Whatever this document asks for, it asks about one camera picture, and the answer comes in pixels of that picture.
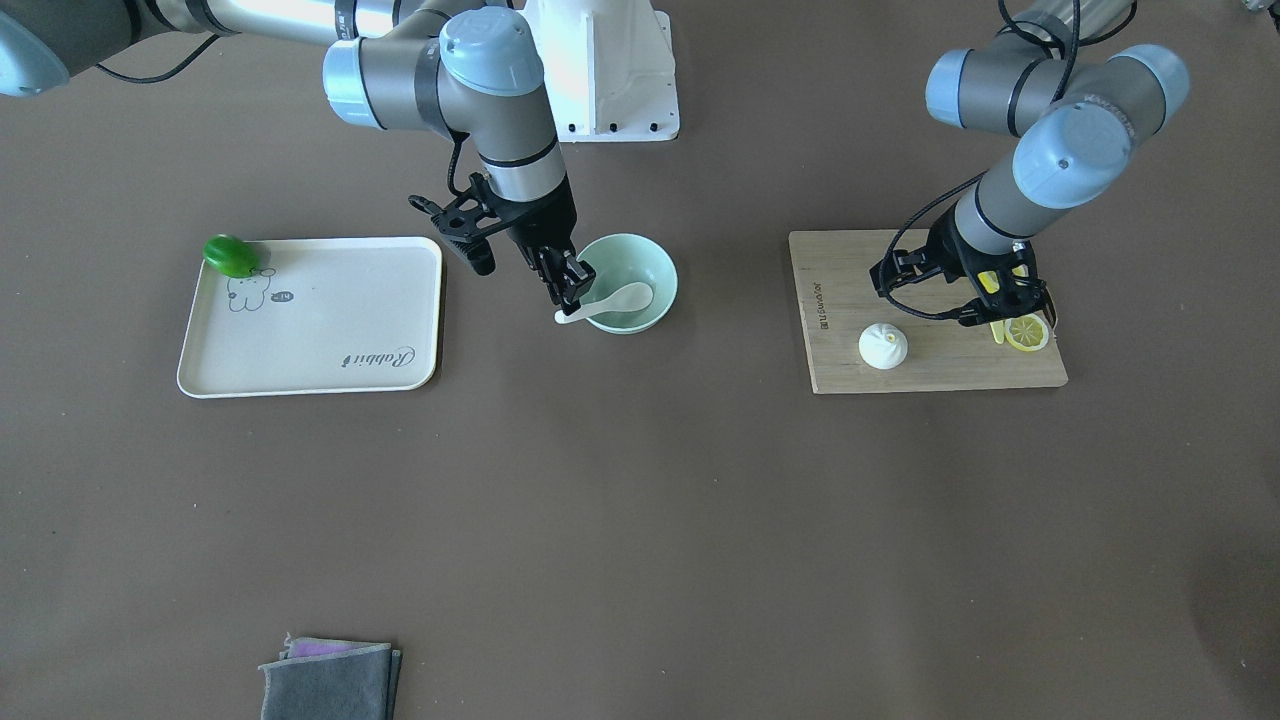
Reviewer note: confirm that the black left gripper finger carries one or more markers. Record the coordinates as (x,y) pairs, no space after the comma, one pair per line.
(1003,297)

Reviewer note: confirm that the mint green bowl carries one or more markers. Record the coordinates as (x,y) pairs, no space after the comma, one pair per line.
(624,258)

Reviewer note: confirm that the wooden cutting board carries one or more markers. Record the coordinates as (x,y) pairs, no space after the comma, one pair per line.
(855,342)

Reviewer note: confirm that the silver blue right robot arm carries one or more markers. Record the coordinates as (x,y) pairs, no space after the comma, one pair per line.
(465,70)

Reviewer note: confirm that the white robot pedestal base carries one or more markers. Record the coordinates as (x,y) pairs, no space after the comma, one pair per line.
(610,69)

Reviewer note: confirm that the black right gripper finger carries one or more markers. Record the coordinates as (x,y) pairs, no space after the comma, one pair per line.
(567,277)

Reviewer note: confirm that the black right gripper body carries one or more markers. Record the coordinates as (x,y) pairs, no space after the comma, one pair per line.
(541,226)

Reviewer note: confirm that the grey folded cloth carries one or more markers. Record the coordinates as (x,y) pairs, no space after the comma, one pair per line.
(318,678)

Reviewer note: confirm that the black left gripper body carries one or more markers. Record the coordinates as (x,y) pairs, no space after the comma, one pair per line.
(957,250)

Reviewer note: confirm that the yellow plastic knife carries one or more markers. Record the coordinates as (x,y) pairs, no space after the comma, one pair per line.
(997,330)

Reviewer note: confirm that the green pepper toy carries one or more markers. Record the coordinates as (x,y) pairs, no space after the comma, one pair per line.
(231,256)

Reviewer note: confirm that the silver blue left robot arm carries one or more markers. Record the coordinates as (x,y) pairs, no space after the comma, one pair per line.
(1077,127)

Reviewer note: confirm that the cream rabbit print tray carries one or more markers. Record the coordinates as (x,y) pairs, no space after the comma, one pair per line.
(332,315)

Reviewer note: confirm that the white ceramic soup spoon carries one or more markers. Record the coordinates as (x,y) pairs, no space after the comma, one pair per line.
(627,299)

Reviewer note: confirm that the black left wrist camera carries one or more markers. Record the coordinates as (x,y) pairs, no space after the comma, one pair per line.
(899,267)

